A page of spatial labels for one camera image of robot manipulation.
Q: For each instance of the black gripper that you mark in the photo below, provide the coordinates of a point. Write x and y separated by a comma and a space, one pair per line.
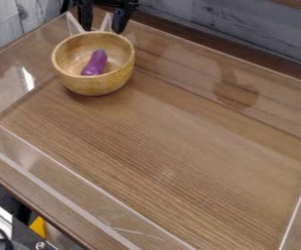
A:
122, 12

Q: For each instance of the purple toy eggplant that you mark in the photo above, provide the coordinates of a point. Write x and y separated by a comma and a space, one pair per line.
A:
97, 64

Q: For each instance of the brown wooden bowl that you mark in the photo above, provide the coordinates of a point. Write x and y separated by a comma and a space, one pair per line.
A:
72, 56

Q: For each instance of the yellow black equipment base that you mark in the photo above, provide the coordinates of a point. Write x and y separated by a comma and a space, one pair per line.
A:
26, 239

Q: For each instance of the clear acrylic tray wall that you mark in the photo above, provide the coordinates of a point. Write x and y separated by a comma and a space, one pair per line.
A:
181, 163

